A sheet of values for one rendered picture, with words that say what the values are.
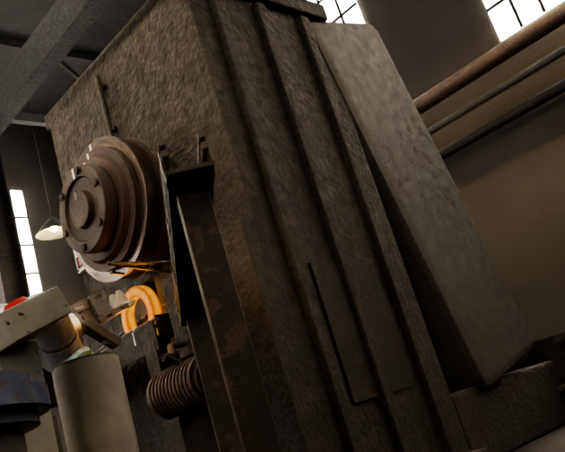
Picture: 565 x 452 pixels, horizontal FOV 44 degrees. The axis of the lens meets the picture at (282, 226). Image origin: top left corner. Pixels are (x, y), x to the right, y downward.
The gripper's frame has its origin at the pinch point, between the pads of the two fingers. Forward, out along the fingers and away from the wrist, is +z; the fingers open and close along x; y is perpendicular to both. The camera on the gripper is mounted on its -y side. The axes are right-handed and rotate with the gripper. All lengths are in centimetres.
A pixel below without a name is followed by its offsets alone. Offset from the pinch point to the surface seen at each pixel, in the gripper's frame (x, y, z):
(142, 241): -2.3, 15.4, 12.3
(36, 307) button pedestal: -67, 3, -65
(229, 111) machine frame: -35, 37, 38
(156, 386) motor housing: -15.6, -22.1, -16.9
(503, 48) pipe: 70, 62, 592
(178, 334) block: -9.6, -13.9, 1.9
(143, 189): -9.0, 28.8, 16.7
